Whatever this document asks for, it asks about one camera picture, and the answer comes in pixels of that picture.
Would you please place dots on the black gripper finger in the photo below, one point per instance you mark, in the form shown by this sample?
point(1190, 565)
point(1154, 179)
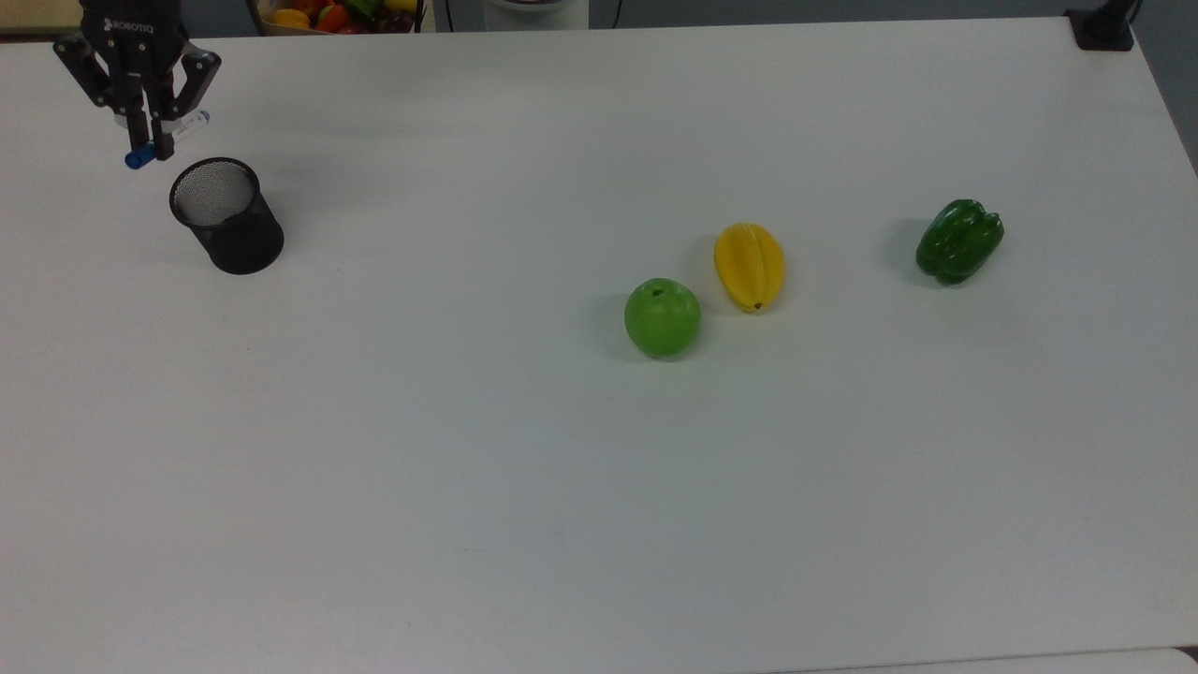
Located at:
point(167, 136)
point(138, 117)

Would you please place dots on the light wooden board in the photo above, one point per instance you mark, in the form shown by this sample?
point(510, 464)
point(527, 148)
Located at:
point(37, 14)

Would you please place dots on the basket of toy fruit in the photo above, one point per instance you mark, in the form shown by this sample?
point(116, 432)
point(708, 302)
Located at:
point(332, 16)

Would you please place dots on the white marker with blue cap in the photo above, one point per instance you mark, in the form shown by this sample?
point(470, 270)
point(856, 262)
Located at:
point(140, 157)

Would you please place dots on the black clamp stand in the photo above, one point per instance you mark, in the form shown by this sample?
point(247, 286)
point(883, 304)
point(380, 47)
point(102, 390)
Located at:
point(1103, 28)

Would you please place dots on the black mesh pen cup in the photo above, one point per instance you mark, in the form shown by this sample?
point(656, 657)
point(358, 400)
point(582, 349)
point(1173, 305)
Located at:
point(239, 239)

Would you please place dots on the yellow toy starfruit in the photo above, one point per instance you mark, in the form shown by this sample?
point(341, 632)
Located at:
point(749, 267)

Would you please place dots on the green toy bell pepper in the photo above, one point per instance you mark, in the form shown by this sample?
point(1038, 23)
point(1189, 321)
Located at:
point(959, 241)

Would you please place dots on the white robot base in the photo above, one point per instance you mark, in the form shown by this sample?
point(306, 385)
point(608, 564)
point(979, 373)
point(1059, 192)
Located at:
point(535, 13)

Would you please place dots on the green toy apple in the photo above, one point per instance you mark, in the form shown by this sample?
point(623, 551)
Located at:
point(663, 318)

